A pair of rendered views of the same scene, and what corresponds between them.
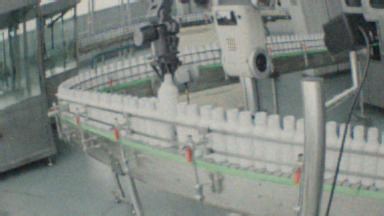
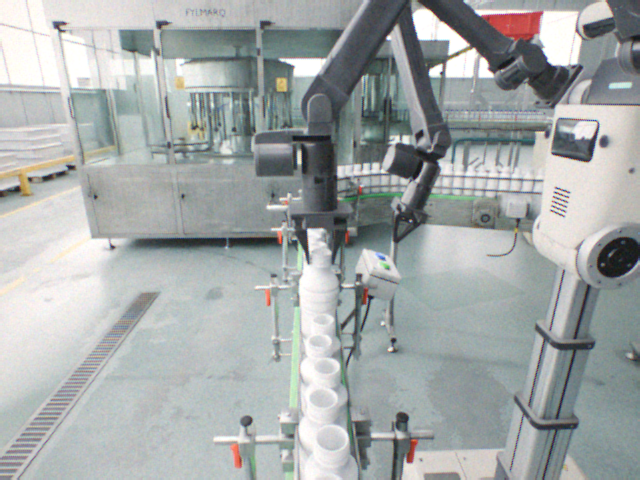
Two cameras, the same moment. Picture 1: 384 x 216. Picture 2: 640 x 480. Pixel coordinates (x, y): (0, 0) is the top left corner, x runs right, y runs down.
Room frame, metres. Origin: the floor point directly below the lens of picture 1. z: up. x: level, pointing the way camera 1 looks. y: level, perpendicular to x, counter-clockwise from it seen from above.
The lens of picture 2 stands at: (1.07, -0.29, 1.50)
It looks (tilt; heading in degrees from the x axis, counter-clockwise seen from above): 20 degrees down; 36
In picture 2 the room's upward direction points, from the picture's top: straight up
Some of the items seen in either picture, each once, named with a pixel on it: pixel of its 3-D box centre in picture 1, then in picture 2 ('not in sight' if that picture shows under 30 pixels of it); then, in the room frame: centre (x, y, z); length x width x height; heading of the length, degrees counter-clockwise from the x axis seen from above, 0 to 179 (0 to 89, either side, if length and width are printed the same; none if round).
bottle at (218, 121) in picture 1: (220, 135); (322, 449); (1.38, -0.07, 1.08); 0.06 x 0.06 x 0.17
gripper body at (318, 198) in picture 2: (162, 48); (319, 196); (1.57, 0.07, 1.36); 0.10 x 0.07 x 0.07; 128
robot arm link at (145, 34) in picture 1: (150, 26); (292, 137); (1.54, 0.10, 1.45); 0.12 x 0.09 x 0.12; 129
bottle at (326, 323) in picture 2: (185, 127); (322, 361); (1.52, 0.03, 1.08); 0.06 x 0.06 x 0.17
